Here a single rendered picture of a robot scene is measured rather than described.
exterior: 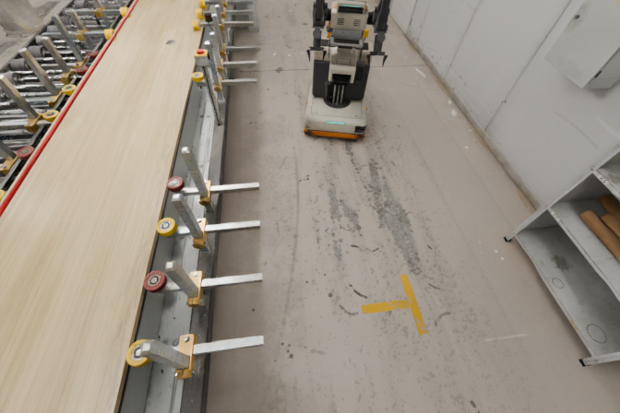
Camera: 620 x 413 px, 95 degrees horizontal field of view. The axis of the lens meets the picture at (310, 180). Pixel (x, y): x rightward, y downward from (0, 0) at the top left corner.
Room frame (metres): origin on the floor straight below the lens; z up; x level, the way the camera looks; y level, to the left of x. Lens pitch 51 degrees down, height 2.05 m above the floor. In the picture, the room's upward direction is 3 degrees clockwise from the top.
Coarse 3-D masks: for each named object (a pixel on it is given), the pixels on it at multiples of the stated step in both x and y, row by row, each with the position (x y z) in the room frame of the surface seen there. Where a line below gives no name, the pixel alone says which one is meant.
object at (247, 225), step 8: (216, 224) 0.67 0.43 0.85; (224, 224) 0.68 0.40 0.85; (232, 224) 0.68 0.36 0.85; (240, 224) 0.68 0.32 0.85; (248, 224) 0.68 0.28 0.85; (256, 224) 0.69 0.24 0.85; (176, 232) 0.62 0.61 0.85; (184, 232) 0.62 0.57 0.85; (208, 232) 0.64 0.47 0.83; (216, 232) 0.64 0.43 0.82
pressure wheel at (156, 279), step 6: (156, 270) 0.41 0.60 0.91; (150, 276) 0.39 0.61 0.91; (156, 276) 0.39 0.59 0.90; (162, 276) 0.39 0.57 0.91; (144, 282) 0.36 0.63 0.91; (150, 282) 0.37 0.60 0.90; (156, 282) 0.37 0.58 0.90; (162, 282) 0.37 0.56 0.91; (150, 288) 0.34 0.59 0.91; (156, 288) 0.35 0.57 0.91; (162, 288) 0.35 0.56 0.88
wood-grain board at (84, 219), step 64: (192, 0) 3.24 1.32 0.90; (128, 64) 1.95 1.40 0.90; (192, 64) 2.01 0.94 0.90; (64, 128) 1.22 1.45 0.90; (128, 128) 1.25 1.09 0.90; (64, 192) 0.77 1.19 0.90; (128, 192) 0.79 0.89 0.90; (0, 256) 0.44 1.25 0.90; (64, 256) 0.45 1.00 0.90; (128, 256) 0.47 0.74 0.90; (0, 320) 0.20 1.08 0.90; (64, 320) 0.22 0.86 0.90; (128, 320) 0.23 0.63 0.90; (0, 384) 0.02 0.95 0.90; (64, 384) 0.03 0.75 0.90
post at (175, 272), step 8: (168, 264) 0.36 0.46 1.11; (176, 264) 0.37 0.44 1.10; (168, 272) 0.34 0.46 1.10; (176, 272) 0.35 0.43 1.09; (184, 272) 0.37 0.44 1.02; (176, 280) 0.34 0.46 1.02; (184, 280) 0.35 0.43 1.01; (192, 280) 0.38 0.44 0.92; (184, 288) 0.34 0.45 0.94; (192, 288) 0.35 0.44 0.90; (192, 296) 0.34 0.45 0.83
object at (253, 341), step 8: (256, 336) 0.21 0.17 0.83; (200, 344) 0.18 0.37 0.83; (208, 344) 0.18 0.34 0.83; (216, 344) 0.18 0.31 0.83; (224, 344) 0.18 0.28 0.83; (232, 344) 0.18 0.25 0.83; (240, 344) 0.18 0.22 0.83; (248, 344) 0.18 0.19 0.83; (256, 344) 0.19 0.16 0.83; (200, 352) 0.15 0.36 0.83; (208, 352) 0.15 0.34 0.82; (152, 360) 0.12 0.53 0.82
